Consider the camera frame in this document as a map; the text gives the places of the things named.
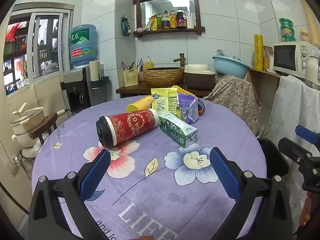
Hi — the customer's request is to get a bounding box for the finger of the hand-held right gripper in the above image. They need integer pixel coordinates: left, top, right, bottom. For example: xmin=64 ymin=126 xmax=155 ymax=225
xmin=295 ymin=125 xmax=320 ymax=144
xmin=278 ymin=137 xmax=317 ymax=166

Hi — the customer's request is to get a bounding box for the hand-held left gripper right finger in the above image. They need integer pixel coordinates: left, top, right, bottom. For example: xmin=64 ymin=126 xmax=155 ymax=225
xmin=209 ymin=147 xmax=293 ymax=240

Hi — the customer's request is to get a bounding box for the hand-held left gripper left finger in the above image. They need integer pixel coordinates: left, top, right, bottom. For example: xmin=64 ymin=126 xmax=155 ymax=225
xmin=27 ymin=149 xmax=112 ymax=240

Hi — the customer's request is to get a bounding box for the dark brown trash bin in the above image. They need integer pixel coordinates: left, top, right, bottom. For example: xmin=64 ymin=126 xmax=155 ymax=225
xmin=257 ymin=137 xmax=291 ymax=200

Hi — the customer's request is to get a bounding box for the red paper cup black lid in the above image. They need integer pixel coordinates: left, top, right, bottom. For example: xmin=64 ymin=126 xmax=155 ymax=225
xmin=96 ymin=108 xmax=160 ymax=148

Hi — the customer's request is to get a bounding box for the green drink carton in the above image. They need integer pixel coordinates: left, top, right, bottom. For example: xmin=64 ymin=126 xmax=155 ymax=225
xmin=159 ymin=113 xmax=198 ymax=148

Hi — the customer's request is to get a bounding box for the purple wrapper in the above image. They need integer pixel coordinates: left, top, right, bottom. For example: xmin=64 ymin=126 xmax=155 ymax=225
xmin=177 ymin=92 xmax=200 ymax=125

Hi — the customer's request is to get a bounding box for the yellow plastic cup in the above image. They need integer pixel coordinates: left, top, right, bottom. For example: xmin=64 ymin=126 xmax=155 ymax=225
xmin=126 ymin=95 xmax=154 ymax=113

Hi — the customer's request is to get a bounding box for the yellow snack packet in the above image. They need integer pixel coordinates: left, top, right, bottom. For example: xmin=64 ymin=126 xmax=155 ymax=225
xmin=168 ymin=87 xmax=184 ymax=119

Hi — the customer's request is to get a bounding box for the yellow-green snack packet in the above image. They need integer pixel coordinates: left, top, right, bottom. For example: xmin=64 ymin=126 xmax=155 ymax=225
xmin=151 ymin=87 xmax=171 ymax=114

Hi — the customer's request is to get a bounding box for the white cloth cover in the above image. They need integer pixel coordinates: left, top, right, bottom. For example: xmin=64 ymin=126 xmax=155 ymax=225
xmin=263 ymin=74 xmax=320 ymax=232

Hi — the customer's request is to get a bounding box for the wooden cabinet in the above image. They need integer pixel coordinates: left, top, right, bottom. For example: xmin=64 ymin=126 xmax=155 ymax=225
xmin=246 ymin=68 xmax=282 ymax=122

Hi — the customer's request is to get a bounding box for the purple floral tablecloth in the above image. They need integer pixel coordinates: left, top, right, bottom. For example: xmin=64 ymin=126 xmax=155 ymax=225
xmin=31 ymin=95 xmax=265 ymax=240

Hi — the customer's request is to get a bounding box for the white jug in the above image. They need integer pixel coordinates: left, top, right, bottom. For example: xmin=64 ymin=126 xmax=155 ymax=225
xmin=306 ymin=56 xmax=320 ymax=83

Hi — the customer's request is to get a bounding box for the wooden chair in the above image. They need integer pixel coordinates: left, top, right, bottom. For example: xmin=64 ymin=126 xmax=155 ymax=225
xmin=29 ymin=112 xmax=59 ymax=145

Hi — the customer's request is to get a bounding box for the floral cloth cover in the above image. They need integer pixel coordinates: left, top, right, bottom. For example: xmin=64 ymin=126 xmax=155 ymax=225
xmin=202 ymin=74 xmax=262 ymax=137

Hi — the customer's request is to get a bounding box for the white microwave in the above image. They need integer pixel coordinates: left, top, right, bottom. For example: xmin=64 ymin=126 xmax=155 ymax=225
xmin=272 ymin=42 xmax=314 ymax=75

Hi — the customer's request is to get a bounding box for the water dispenser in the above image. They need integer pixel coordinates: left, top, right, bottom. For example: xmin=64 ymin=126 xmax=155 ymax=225
xmin=64 ymin=67 xmax=95 ymax=113

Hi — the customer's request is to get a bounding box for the cream pot with lid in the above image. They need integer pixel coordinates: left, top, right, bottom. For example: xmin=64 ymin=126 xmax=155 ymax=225
xmin=10 ymin=102 xmax=47 ymax=133

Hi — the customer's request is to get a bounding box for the tall yellow box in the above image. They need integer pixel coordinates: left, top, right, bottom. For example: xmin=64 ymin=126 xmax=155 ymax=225
xmin=254 ymin=34 xmax=264 ymax=71

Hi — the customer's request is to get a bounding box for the wooden wash counter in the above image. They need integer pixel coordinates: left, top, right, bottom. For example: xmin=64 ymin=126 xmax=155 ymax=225
xmin=116 ymin=81 xmax=213 ymax=98

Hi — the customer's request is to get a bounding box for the blue plastic basin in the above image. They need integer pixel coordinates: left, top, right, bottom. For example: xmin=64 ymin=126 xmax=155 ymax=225
xmin=212 ymin=54 xmax=251 ymax=79

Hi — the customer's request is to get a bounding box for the brown and white rice cooker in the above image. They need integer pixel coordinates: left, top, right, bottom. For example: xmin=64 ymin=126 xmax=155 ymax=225
xmin=184 ymin=64 xmax=216 ymax=91

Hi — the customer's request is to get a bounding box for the cream chopstick holder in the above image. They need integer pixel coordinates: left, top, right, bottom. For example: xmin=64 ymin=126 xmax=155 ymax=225
xmin=122 ymin=69 xmax=139 ymax=87

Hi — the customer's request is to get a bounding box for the wicker wash basin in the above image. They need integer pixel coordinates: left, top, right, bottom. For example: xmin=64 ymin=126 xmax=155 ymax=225
xmin=142 ymin=67 xmax=185 ymax=87

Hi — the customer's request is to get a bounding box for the yellow soap bottle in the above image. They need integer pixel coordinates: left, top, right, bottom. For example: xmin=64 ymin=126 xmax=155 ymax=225
xmin=143 ymin=56 xmax=154 ymax=70

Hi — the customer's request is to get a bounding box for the bronze faucet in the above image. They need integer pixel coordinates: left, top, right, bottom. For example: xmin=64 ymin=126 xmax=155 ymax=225
xmin=173 ymin=53 xmax=187 ymax=68

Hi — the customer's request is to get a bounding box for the blue water dispenser bottle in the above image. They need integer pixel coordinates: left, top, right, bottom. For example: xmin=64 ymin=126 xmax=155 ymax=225
xmin=69 ymin=24 xmax=97 ymax=68

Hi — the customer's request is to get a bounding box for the window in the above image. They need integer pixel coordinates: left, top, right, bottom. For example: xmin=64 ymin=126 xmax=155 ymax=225
xmin=3 ymin=9 xmax=74 ymax=96

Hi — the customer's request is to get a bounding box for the dark sauce bottle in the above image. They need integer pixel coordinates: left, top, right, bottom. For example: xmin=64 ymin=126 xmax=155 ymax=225
xmin=176 ymin=7 xmax=188 ymax=29

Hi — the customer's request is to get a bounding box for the yellow-green packet on shelf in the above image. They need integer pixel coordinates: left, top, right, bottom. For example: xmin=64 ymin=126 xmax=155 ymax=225
xmin=149 ymin=15 xmax=163 ymax=31

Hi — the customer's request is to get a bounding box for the purple label bottle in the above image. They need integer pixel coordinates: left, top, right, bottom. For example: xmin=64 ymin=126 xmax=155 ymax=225
xmin=162 ymin=10 xmax=171 ymax=30

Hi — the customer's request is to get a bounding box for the wooden framed mirror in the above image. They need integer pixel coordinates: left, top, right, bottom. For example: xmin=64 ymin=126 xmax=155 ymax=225
xmin=133 ymin=0 xmax=202 ymax=29

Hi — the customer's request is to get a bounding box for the teal wall holder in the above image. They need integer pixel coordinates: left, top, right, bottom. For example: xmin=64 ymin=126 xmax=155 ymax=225
xmin=121 ymin=16 xmax=132 ymax=37

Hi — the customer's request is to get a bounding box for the wooden wall shelf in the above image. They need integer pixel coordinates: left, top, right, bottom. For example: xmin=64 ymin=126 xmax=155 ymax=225
xmin=134 ymin=26 xmax=206 ymax=39

